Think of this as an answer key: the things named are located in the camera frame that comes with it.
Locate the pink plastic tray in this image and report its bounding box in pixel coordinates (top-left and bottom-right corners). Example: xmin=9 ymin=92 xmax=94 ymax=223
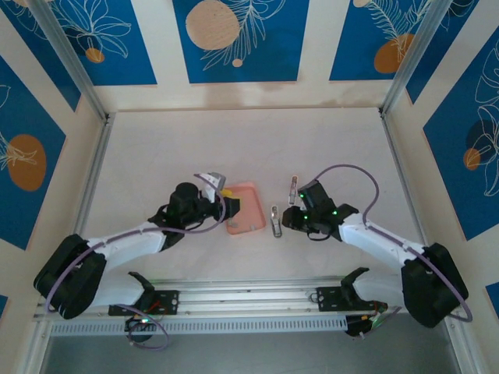
xmin=224 ymin=180 xmax=268 ymax=238

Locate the silver metal staple magazine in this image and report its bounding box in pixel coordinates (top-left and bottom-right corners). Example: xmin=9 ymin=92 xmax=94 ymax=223
xmin=269 ymin=204 xmax=283 ymax=239

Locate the black controller board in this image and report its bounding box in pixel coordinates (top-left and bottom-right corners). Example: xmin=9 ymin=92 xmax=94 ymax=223
xmin=124 ymin=314 xmax=157 ymax=335
xmin=345 ymin=313 xmax=387 ymax=339

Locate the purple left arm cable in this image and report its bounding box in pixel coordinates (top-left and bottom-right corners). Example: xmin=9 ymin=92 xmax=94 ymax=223
xmin=44 ymin=173 xmax=227 ymax=351

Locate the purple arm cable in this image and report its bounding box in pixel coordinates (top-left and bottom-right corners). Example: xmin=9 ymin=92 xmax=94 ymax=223
xmin=311 ymin=164 xmax=473 ymax=323
xmin=44 ymin=173 xmax=227 ymax=351

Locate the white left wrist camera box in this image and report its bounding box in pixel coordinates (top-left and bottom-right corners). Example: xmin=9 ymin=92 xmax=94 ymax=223
xmin=196 ymin=170 xmax=228 ymax=204

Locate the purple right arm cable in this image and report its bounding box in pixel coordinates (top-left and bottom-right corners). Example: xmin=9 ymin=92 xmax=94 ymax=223
xmin=311 ymin=164 xmax=473 ymax=323

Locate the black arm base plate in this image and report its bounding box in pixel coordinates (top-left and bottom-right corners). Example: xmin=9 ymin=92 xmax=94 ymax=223
xmin=108 ymin=290 xmax=181 ymax=316
xmin=316 ymin=286 xmax=377 ymax=312

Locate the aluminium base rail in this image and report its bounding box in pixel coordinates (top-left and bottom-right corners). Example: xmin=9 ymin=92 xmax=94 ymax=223
xmin=33 ymin=275 xmax=409 ymax=321

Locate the aluminium table edge rail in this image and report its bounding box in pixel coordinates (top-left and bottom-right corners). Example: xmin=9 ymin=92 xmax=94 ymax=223
xmin=73 ymin=111 xmax=117 ymax=237
xmin=380 ymin=112 xmax=430 ymax=250

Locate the white slotted cable duct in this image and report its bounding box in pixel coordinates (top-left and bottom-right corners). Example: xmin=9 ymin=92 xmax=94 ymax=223
xmin=49 ymin=316 xmax=349 ymax=337

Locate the aluminium frame post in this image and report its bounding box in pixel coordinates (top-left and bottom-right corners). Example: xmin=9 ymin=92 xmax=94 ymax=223
xmin=378 ymin=0 xmax=450 ymax=117
xmin=27 ymin=0 xmax=110 ymax=122

